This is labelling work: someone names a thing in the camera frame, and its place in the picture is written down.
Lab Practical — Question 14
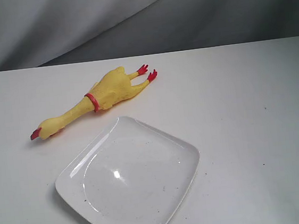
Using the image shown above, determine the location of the yellow rubber chicken toy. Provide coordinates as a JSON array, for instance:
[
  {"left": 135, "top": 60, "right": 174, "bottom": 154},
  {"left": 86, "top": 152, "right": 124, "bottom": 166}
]
[{"left": 30, "top": 64, "right": 158, "bottom": 140}]

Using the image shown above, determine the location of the white square plate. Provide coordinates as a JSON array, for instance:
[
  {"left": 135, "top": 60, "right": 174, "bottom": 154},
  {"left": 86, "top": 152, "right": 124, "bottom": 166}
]
[{"left": 55, "top": 116, "right": 200, "bottom": 224}]

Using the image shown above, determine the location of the grey backdrop cloth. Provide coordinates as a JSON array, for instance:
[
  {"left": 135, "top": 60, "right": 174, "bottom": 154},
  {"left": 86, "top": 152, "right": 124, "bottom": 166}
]
[{"left": 0, "top": 0, "right": 299, "bottom": 71}]

